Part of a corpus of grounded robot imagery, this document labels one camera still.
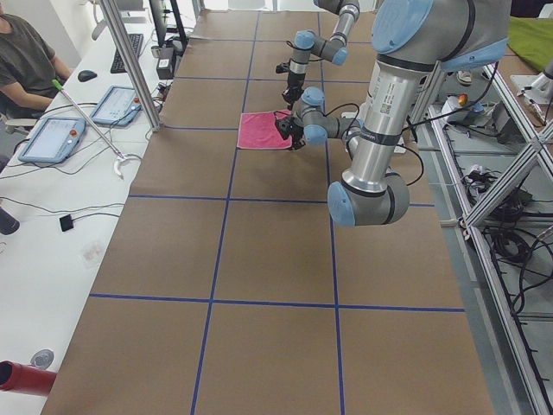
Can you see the black monitor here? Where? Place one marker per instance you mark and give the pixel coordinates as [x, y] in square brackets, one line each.
[160, 12]

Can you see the aluminium frame rail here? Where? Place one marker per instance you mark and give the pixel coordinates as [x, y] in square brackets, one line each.
[494, 176]

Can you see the black computer mouse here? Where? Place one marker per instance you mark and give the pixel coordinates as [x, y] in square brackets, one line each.
[86, 75]

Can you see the metal reaching stick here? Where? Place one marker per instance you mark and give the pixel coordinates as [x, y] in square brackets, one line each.
[121, 157]

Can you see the pink and grey towel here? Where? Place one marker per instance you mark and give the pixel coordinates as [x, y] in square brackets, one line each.
[257, 131]

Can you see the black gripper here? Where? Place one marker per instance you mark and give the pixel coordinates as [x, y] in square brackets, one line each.
[295, 130]
[295, 80]

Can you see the black power box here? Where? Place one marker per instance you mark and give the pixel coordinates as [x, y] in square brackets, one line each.
[165, 66]

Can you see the small black square device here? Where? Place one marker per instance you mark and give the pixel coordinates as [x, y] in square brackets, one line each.
[66, 222]

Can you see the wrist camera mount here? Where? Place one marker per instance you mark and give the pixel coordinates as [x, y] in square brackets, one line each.
[284, 127]
[282, 68]

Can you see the teach pendant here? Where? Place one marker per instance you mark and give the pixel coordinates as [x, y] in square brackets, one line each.
[54, 140]
[118, 107]

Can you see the far teach pendant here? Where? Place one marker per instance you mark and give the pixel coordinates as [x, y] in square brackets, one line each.
[118, 107]

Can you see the seated person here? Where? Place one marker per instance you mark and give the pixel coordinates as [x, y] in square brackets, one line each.
[28, 67]

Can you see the aluminium frame post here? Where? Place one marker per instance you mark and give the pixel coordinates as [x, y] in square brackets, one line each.
[122, 41]

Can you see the near teach pendant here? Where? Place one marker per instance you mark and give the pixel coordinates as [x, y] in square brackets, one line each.
[54, 140]

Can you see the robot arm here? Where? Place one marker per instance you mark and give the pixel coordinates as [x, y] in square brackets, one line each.
[410, 38]
[307, 44]

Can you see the red cylinder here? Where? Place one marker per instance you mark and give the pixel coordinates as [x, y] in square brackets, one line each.
[25, 379]

